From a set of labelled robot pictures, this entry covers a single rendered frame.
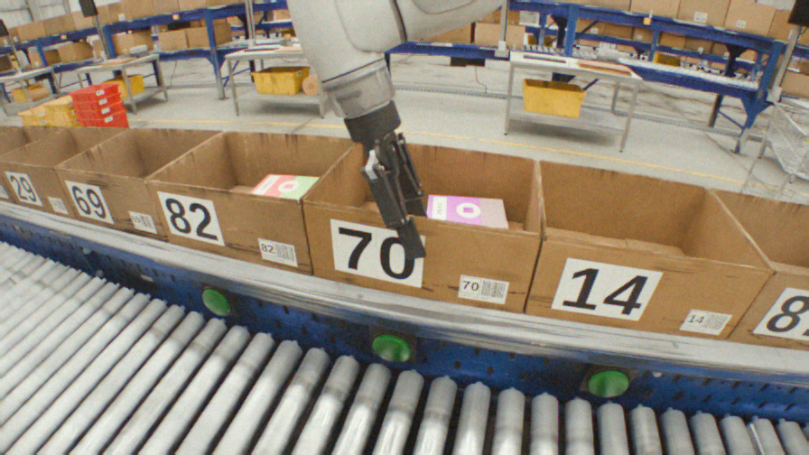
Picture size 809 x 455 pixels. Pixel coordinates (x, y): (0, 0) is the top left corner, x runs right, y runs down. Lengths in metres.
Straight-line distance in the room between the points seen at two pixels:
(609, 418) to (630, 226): 0.43
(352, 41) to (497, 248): 0.36
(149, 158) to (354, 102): 0.97
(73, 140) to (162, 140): 0.52
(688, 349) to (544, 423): 0.28
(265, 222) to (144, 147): 0.73
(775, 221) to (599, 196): 0.44
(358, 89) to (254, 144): 0.59
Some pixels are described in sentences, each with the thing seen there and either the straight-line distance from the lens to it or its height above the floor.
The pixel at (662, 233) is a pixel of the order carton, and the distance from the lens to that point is 0.99.
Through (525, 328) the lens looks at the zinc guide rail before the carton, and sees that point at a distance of 0.66.
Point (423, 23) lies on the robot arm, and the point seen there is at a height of 1.33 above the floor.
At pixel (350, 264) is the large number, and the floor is 0.93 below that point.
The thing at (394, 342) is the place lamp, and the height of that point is 0.84.
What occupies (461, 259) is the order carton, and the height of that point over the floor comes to 0.98.
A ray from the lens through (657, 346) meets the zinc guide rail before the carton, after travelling 0.73.
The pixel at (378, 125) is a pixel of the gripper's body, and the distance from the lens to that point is 0.51.
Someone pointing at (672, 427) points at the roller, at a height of 0.74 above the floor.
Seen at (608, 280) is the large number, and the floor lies 0.99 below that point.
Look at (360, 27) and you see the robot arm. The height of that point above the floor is 1.33.
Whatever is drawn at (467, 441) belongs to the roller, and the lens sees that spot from 0.69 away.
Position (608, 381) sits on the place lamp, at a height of 0.83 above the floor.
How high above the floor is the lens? 1.37
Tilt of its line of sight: 34 degrees down
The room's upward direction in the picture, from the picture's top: straight up
